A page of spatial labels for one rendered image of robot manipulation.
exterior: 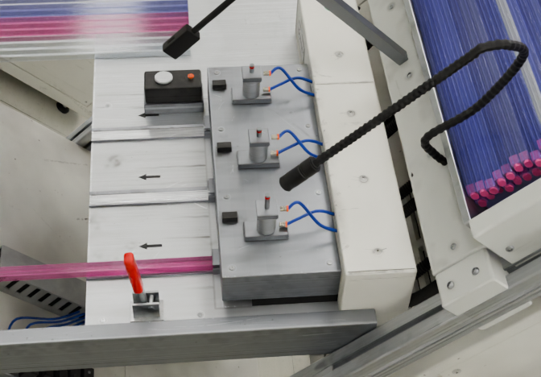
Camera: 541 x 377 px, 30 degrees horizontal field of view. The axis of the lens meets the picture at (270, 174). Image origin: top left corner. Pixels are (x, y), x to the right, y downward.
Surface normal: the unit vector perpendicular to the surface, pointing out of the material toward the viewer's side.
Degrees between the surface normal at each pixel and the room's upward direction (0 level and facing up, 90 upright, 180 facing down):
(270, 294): 90
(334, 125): 44
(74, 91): 90
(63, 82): 90
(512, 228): 90
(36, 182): 0
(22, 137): 0
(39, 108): 0
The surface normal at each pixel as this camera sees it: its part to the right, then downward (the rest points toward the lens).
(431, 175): -0.69, -0.42
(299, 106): 0.04, -0.65
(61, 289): 0.72, -0.50
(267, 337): 0.09, 0.76
